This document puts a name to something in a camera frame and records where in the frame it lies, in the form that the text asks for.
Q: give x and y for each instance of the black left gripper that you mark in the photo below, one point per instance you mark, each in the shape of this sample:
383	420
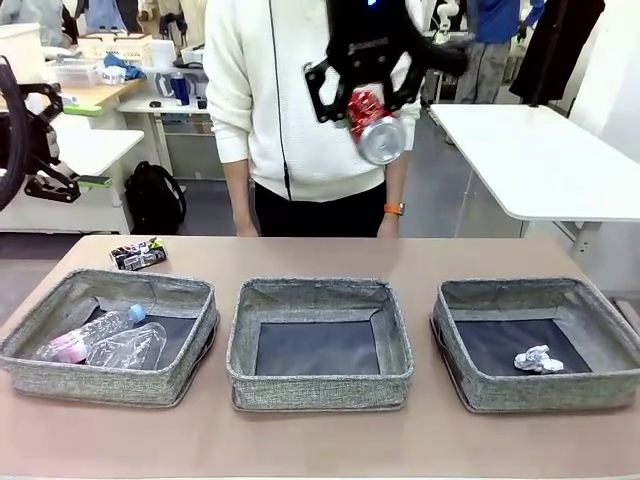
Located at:
42	145

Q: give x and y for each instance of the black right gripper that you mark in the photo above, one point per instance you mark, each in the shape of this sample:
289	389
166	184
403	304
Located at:
367	35

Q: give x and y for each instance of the crushed red drink can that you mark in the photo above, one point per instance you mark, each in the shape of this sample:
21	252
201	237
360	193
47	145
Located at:
380	137

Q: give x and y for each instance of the clear plastic bottle pink label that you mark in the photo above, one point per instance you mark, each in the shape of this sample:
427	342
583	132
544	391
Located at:
85	335

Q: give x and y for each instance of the clear plastic cup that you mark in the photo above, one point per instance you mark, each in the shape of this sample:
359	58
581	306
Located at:
130	347

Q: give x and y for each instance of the person's right forearm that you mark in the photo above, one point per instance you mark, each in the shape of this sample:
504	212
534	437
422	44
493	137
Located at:
235	195

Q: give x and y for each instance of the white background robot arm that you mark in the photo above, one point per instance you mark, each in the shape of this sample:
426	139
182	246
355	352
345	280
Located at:
446	10

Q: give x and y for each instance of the person's left forearm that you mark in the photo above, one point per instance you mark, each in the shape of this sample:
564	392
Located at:
396	180

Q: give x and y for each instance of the person's left hand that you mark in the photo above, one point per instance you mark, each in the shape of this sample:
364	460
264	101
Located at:
388	227

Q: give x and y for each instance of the person's right hand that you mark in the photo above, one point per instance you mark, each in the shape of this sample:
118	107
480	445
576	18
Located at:
247	231

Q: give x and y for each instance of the low white desk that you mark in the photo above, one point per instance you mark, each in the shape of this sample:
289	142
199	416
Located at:
100	150

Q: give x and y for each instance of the wooden top desk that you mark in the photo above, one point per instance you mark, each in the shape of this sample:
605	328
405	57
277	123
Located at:
100	95

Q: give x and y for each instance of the white mesh plastic basket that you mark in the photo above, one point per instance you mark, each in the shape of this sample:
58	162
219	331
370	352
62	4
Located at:
75	75

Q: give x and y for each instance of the white printed packet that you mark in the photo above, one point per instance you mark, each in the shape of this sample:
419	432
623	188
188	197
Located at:
112	76

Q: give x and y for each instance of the white storage box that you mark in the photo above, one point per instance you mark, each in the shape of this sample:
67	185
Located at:
20	50

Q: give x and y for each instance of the white shelf table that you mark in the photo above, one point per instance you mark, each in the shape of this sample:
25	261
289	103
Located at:
140	106

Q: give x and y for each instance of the white knit sweater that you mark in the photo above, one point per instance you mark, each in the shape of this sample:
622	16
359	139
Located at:
260	100

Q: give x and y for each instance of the blue cloth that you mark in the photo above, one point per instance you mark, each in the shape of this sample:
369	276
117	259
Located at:
131	71

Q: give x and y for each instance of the black backpack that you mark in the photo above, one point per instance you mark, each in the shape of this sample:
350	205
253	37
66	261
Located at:
152	200

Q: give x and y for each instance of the orange wrist watch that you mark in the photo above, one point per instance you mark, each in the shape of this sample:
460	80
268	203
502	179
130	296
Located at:
394	209

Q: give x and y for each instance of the person in dark clothes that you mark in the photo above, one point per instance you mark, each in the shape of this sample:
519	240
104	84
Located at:
70	20

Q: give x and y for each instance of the person in grey shirt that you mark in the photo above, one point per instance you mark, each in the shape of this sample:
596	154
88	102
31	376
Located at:
30	12

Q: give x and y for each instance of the black trousers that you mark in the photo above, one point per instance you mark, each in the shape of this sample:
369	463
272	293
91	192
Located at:
320	215

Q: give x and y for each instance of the blue drink bottle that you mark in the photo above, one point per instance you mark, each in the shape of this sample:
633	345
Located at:
181	92

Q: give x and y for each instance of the person in light blue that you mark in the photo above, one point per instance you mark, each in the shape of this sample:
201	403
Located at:
105	12

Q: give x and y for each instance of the black snack wrapper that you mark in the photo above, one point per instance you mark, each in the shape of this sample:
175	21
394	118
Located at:
137	256

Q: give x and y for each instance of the white plastic jar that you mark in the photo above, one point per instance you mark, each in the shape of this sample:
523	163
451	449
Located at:
162	55

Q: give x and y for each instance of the person in blue jacket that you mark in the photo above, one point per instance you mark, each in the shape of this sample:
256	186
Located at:
500	20

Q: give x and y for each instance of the small black box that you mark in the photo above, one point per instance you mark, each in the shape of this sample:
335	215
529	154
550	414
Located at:
201	104

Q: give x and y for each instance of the clear plastic storage bin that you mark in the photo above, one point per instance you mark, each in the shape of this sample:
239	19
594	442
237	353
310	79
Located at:
197	82

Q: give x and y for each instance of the white projector device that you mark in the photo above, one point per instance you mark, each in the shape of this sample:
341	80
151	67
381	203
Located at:
192	55

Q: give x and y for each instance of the beige hanging coat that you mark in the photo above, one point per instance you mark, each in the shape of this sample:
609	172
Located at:
192	20

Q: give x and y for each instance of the black hanging coat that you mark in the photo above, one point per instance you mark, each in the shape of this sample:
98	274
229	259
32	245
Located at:
555	50

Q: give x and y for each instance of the grey fabric basket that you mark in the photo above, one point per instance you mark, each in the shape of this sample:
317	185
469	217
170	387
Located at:
320	392
100	387
550	392

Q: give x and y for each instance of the crumpled white paper ball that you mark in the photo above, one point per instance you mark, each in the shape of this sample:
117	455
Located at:
537	360

